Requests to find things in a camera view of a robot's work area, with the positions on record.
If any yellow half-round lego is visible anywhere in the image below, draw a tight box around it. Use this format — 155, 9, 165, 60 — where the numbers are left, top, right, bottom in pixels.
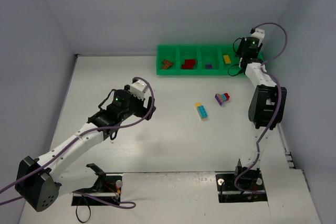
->
223, 55, 232, 65

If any brown lego plate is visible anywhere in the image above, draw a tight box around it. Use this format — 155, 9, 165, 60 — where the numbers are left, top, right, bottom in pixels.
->
161, 59, 174, 70

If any yellow lego brick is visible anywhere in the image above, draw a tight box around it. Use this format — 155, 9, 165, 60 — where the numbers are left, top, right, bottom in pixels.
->
194, 102, 208, 120

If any teal lego brick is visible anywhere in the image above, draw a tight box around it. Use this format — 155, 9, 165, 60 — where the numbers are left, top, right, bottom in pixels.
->
196, 105, 208, 120

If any red lego brick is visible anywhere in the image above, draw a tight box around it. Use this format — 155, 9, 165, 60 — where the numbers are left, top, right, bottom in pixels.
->
181, 59, 196, 70

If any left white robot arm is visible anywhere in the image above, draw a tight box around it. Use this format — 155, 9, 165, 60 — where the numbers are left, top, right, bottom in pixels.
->
15, 84, 156, 212

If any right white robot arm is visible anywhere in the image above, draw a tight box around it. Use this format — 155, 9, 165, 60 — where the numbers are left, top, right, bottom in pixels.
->
235, 35, 287, 181

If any green compartment bin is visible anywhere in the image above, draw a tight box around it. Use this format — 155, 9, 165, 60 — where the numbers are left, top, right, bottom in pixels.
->
156, 45, 240, 76

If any pink teal red lego cluster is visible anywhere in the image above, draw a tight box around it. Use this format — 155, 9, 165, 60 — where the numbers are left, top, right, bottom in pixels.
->
214, 93, 230, 106

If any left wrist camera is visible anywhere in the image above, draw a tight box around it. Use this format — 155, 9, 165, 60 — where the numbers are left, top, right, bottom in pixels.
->
129, 80, 149, 100

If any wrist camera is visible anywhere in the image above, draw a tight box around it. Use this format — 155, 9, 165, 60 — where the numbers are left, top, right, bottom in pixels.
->
129, 80, 149, 100
250, 28, 265, 44

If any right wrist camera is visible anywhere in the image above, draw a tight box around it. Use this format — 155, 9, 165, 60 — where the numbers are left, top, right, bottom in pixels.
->
250, 28, 265, 44

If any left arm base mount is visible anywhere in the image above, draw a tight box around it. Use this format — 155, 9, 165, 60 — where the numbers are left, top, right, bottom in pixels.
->
71, 163, 123, 206

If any black loop cable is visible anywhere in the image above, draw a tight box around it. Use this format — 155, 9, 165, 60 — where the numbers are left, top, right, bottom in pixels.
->
75, 195, 92, 222

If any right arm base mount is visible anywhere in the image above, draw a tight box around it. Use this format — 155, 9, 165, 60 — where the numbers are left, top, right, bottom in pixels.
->
215, 161, 268, 204

